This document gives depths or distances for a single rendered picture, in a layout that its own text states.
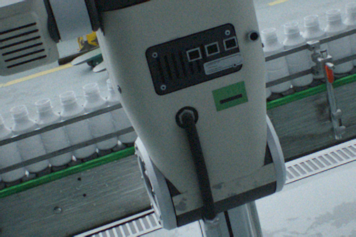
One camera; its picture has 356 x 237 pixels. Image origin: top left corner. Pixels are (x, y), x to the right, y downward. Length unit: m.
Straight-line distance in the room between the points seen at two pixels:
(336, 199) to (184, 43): 2.39
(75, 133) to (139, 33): 0.81
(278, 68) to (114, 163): 0.48
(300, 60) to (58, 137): 0.64
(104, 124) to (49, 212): 0.25
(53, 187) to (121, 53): 0.84
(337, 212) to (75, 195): 1.67
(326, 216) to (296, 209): 0.16
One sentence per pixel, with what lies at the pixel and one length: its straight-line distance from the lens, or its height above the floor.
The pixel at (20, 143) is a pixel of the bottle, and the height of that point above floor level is 1.09.
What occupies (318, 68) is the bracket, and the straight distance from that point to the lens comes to 1.91.
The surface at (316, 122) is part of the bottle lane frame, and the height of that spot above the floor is 0.90.
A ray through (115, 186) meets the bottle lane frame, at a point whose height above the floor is 0.91.
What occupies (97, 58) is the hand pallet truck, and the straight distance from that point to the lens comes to 5.97.
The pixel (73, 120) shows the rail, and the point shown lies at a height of 1.11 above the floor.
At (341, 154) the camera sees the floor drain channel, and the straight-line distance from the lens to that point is 3.74.
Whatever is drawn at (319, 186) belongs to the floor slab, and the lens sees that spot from 3.50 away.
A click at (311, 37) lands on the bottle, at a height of 1.12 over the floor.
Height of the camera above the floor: 1.72
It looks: 21 degrees down
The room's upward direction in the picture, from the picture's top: 14 degrees counter-clockwise
